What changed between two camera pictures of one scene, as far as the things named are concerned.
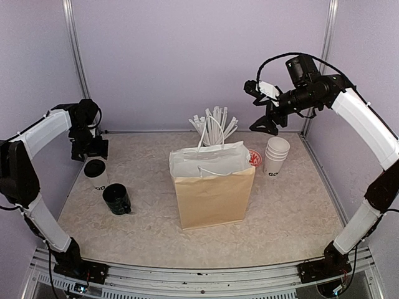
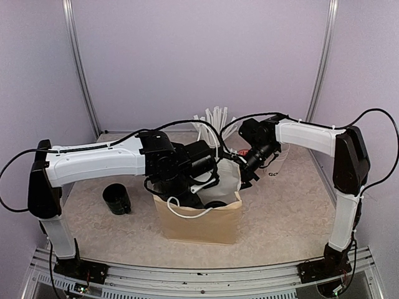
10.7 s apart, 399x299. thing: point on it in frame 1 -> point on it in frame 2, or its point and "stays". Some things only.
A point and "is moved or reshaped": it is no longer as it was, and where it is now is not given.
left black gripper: (99, 149) -> (195, 202)
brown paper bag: (214, 182) is moved or reshaped
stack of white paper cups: (275, 154) stays
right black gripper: (272, 111) -> (247, 174)
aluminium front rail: (270, 282) stays
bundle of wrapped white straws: (211, 128) stays
